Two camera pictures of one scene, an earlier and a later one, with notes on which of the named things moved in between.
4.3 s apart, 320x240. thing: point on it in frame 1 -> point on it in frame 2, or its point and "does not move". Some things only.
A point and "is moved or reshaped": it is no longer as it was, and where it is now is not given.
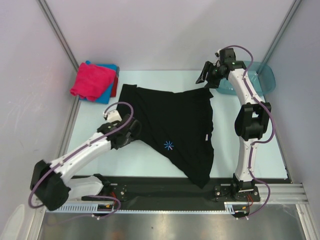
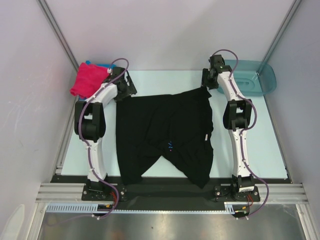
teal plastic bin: [261, 75] does not move
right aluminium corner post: [294, 6] does not move
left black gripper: [129, 139] -> [130, 90]
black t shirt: [178, 125] is moved or reshaped
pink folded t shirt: [93, 81] does not move
